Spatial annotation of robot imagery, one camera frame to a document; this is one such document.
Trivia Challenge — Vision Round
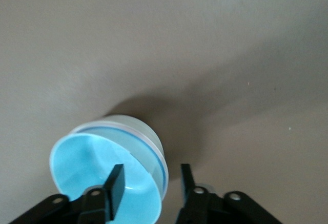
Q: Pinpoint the brown table mat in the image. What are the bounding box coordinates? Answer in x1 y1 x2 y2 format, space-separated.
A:
0 0 328 224

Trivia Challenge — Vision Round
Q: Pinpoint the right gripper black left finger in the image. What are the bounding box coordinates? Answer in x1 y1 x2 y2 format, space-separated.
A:
9 164 127 224

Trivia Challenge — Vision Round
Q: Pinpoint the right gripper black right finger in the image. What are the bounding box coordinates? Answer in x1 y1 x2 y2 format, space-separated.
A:
174 163 281 224

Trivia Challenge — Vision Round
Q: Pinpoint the white bowl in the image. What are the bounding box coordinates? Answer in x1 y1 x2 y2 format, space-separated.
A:
73 113 169 201

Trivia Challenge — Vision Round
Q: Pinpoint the light blue bowl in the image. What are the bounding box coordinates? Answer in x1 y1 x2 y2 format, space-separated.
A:
49 125 165 224

